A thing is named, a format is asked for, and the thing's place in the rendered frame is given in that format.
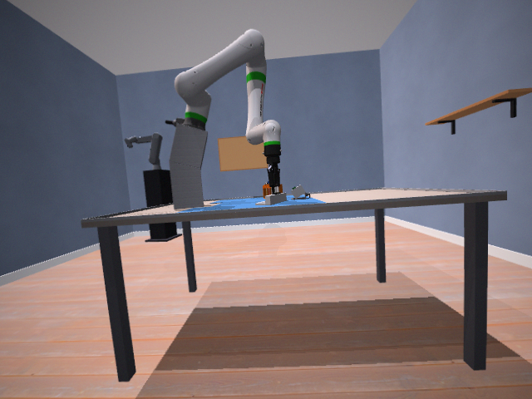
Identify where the blue flat mat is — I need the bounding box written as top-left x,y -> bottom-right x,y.
178,195 -> 326,213

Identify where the white control panel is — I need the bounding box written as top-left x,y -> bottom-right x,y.
291,185 -> 310,200

